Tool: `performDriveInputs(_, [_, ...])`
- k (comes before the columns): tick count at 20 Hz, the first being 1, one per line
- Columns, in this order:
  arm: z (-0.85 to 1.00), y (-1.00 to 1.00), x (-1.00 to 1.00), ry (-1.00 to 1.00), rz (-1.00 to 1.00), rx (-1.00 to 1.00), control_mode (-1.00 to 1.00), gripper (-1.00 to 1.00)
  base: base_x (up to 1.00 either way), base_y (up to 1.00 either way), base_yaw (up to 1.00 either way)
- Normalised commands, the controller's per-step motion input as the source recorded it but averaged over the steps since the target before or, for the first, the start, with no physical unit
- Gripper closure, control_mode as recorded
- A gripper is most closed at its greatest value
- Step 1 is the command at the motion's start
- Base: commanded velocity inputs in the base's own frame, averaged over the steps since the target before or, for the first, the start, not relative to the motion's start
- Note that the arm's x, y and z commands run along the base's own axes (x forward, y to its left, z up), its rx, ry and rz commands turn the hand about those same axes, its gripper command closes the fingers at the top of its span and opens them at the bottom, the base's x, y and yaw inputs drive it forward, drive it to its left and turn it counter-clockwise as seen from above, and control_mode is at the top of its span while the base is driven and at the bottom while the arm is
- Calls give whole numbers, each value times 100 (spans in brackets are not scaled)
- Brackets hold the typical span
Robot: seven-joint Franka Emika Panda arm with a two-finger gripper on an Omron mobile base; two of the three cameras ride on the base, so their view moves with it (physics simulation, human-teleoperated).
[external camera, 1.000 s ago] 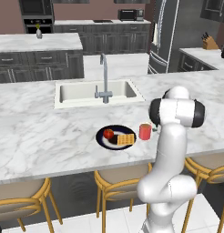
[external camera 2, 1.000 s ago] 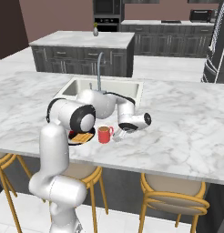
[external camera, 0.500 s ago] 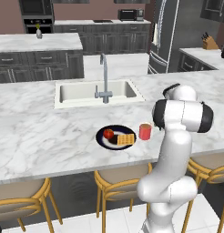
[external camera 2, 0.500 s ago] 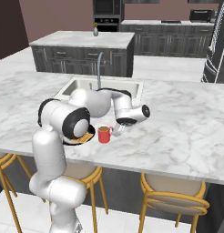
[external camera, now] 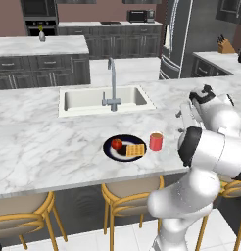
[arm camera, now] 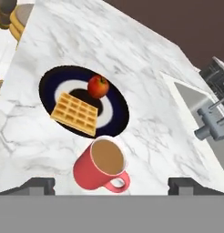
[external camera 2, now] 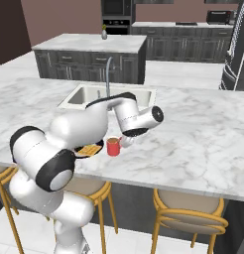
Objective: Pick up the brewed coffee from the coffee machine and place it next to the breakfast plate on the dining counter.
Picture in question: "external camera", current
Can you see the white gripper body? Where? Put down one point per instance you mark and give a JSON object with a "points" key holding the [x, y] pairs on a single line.
{"points": [[188, 115]]}

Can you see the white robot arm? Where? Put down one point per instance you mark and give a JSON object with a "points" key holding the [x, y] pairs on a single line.
{"points": [[207, 153]]}

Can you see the red coffee mug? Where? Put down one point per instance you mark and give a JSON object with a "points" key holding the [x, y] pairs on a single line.
{"points": [[156, 142]]}

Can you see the dark round plate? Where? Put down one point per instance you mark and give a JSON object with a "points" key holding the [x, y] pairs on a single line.
{"points": [[116, 153]]}

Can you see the dark grey corner cupboards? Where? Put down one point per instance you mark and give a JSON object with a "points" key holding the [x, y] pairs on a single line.
{"points": [[205, 68]]}

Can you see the golden waffle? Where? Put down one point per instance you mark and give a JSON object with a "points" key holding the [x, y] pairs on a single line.
{"points": [[135, 150]]}

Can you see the dark brown food piece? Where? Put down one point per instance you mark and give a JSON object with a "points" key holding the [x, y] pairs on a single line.
{"points": [[121, 152]]}

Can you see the red apple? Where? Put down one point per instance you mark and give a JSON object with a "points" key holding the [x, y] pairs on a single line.
{"points": [[117, 143]]}

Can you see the wooden knife block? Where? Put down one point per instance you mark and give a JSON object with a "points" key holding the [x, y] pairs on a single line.
{"points": [[225, 46]]}

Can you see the grey metal tap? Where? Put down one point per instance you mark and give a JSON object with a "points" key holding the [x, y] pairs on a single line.
{"points": [[113, 91]]}

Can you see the steel fridge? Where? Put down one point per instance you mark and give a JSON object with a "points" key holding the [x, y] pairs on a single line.
{"points": [[186, 36]]}

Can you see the white sink basin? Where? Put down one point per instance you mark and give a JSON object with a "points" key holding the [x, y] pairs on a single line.
{"points": [[104, 99]]}

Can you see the yellow stool with beige seat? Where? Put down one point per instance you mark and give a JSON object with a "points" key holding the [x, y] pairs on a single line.
{"points": [[129, 196], [21, 215], [235, 191]]}

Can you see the dark grey base cupboards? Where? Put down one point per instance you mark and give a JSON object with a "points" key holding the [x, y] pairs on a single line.
{"points": [[119, 40]]}

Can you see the black toaster oven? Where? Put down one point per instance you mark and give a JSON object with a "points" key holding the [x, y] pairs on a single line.
{"points": [[140, 15]]}

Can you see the black hob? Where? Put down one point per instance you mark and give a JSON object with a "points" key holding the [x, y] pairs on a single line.
{"points": [[110, 23]]}

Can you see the dark grey island cupboards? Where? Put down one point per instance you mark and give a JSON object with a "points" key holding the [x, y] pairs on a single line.
{"points": [[40, 70]]}

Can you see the vase with yellow flower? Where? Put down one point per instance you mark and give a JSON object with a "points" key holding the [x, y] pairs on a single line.
{"points": [[42, 34]]}

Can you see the dark glass-front wall cupboard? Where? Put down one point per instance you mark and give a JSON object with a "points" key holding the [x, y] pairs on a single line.
{"points": [[231, 10]]}

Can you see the dark grey wall cupboards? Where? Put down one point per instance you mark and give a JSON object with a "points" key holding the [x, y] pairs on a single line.
{"points": [[93, 1]]}

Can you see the black wall oven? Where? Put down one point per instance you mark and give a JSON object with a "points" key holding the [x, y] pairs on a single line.
{"points": [[40, 18]]}

